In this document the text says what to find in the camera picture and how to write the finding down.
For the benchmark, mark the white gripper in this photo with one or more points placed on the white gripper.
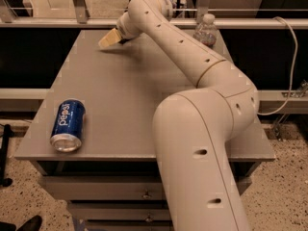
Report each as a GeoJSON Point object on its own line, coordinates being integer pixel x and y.
{"type": "Point", "coordinates": [123, 28]}

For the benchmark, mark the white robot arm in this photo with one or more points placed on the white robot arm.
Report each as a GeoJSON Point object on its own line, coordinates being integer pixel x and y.
{"type": "Point", "coordinates": [192, 127]}

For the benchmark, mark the metal railing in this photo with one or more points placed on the metal railing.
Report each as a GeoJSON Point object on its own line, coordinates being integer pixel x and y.
{"type": "Point", "coordinates": [7, 20]}

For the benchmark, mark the clear plastic water bottle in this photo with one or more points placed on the clear plastic water bottle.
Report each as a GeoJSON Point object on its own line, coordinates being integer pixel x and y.
{"type": "Point", "coordinates": [206, 31]}

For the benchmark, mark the grey drawer cabinet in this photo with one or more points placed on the grey drawer cabinet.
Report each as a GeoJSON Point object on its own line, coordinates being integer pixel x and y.
{"type": "Point", "coordinates": [112, 181]}

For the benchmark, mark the blue pepsi can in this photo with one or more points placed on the blue pepsi can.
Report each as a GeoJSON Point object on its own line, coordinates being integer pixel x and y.
{"type": "Point", "coordinates": [67, 131]}

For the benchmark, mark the black stand base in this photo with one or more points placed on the black stand base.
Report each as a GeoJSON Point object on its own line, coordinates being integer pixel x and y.
{"type": "Point", "coordinates": [6, 135]}

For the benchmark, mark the black shoe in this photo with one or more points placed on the black shoe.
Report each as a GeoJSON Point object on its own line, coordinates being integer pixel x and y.
{"type": "Point", "coordinates": [33, 224]}

